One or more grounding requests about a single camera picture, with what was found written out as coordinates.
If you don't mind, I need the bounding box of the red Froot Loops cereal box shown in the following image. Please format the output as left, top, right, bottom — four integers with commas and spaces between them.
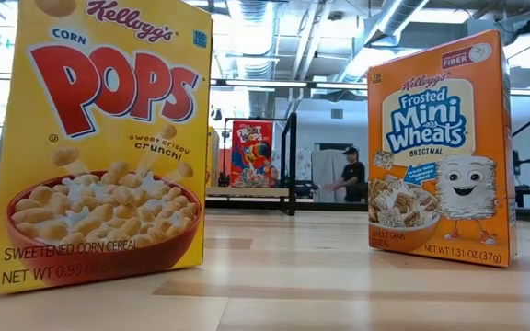
230, 119, 275, 189

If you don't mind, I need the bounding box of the yellow Corn Pops cereal box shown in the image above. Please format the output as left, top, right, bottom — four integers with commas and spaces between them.
0, 0, 214, 296
206, 126, 221, 188

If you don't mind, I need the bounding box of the orange Mini Wheats cereal box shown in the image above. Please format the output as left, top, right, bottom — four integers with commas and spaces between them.
366, 29, 519, 268

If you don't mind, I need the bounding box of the white covered cabinet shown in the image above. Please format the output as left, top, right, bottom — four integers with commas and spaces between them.
310, 149, 353, 203

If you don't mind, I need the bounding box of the long ceiling light strip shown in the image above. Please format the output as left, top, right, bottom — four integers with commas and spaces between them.
209, 77, 530, 97

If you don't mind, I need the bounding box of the person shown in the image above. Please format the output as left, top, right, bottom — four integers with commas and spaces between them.
324, 145, 368, 203

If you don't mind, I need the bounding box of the black wire rack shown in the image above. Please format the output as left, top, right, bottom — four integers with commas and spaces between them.
204, 112, 298, 217

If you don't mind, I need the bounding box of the silver spiral ceiling duct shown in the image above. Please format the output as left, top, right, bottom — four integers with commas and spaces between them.
333, 0, 432, 86
225, 0, 281, 119

